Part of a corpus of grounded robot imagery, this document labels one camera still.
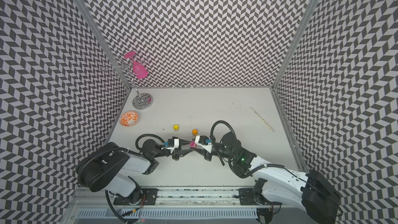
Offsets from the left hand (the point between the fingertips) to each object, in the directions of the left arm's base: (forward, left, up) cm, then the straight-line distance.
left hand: (194, 145), depth 73 cm
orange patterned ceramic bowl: (+24, +45, -13) cm, 53 cm away
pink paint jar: (-2, 0, +5) cm, 6 cm away
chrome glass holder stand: (+55, +46, +4) cm, 72 cm away
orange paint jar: (+14, +1, -14) cm, 20 cm away
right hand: (-1, 0, +3) cm, 3 cm away
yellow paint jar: (+18, +13, -15) cm, 27 cm away
